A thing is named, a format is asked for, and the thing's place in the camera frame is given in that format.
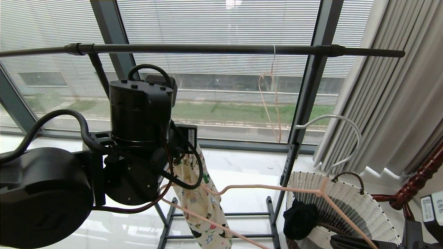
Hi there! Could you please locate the brown wooden stand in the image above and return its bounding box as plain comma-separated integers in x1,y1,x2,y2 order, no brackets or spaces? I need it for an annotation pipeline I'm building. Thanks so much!
370,140,443,222

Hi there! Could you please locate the white laundry basket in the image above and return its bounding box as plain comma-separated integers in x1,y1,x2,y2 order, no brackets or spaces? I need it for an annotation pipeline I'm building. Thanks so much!
285,171,403,249

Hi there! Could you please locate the cream printed garment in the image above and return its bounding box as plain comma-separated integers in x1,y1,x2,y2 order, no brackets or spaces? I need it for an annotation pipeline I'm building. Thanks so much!
171,145,233,249

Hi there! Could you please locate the window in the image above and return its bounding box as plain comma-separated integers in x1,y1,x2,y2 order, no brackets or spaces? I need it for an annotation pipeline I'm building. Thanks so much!
0,0,375,155

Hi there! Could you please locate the pink clothes hanger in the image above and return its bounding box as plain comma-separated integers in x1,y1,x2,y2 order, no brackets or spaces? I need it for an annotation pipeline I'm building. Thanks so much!
258,44,283,144
159,114,380,249

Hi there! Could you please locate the black cable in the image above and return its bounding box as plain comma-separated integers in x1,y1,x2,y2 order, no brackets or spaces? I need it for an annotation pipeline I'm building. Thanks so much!
0,109,108,165
167,119,205,191
127,64,173,89

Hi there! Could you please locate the black garment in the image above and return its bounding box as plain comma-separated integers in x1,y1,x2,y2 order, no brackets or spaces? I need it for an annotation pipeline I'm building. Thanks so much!
282,199,320,241

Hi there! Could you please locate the beige curtain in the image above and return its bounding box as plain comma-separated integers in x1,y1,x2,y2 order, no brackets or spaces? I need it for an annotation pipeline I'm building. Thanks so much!
313,0,443,177

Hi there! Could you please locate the black clothes rack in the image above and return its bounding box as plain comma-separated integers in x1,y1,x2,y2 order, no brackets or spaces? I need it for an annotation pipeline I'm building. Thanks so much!
0,43,406,249

